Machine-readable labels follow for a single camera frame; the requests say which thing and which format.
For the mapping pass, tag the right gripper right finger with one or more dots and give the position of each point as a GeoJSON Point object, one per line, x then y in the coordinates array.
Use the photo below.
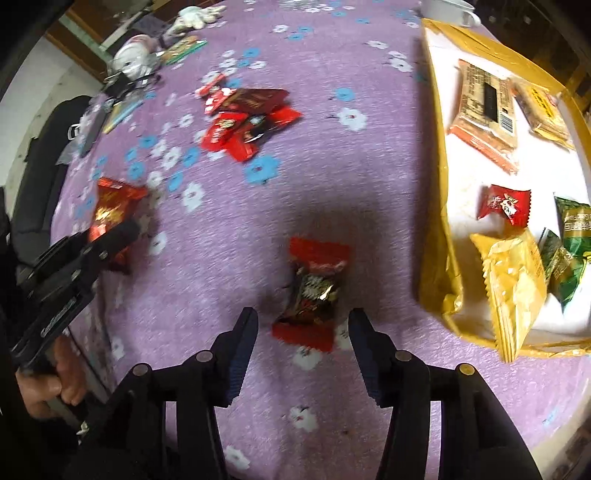
{"type": "Point", "coordinates": [478, 438]}

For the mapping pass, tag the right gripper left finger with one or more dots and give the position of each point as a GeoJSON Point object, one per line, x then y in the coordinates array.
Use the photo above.
{"type": "Point", "coordinates": [161, 423]}

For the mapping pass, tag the large dark red snack bag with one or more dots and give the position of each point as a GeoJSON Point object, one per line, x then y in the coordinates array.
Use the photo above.
{"type": "Point", "coordinates": [113, 216]}

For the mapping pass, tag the yellow cheese crackers bag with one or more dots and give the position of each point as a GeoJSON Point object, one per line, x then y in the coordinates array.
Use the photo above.
{"type": "Point", "coordinates": [515, 283]}

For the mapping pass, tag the green snack packet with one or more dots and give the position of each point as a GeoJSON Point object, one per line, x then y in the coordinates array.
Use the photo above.
{"type": "Point", "coordinates": [563, 270]}
{"type": "Point", "coordinates": [576, 226]}

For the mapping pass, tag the red black candy packet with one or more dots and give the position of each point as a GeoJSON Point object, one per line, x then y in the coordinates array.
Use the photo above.
{"type": "Point", "coordinates": [319, 269]}

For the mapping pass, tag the small red candy packet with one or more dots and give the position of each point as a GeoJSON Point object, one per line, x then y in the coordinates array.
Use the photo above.
{"type": "Point", "coordinates": [513, 205]}

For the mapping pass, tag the orange cracker pack with barcode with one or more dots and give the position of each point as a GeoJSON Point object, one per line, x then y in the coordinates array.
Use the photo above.
{"type": "Point", "coordinates": [485, 117]}

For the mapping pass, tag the salted egg yolk biscuit pack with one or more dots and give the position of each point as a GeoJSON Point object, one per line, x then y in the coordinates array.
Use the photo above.
{"type": "Point", "coordinates": [542, 114]}

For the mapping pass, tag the dark red golden wafer pack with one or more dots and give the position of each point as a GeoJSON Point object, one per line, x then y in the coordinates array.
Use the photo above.
{"type": "Point", "coordinates": [253, 101]}

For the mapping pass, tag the left hand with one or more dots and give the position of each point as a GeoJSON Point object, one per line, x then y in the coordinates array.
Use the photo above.
{"type": "Point", "coordinates": [69, 382]}

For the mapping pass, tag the black leather chair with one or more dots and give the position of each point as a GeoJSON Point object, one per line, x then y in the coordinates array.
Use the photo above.
{"type": "Point", "coordinates": [42, 181]}

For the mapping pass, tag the black smartphone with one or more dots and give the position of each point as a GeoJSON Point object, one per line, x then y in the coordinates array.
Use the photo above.
{"type": "Point", "coordinates": [93, 132]}

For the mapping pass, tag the yellow blue booklet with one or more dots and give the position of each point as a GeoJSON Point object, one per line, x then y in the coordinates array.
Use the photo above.
{"type": "Point", "coordinates": [120, 112]}

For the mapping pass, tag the purple floral tablecloth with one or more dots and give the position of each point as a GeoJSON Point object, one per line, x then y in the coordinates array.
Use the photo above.
{"type": "Point", "coordinates": [353, 170]}

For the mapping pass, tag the green biscuit packet on table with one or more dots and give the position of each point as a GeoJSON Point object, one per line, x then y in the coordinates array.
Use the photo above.
{"type": "Point", "coordinates": [182, 49]}

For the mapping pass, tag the yellow cardboard tray box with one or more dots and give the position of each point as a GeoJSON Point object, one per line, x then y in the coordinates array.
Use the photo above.
{"type": "Point", "coordinates": [452, 285]}

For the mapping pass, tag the white glove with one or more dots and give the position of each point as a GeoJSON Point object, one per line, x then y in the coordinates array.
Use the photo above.
{"type": "Point", "coordinates": [194, 18]}

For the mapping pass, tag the white ceramic cup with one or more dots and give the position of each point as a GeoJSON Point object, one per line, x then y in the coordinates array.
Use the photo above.
{"type": "Point", "coordinates": [456, 12]}

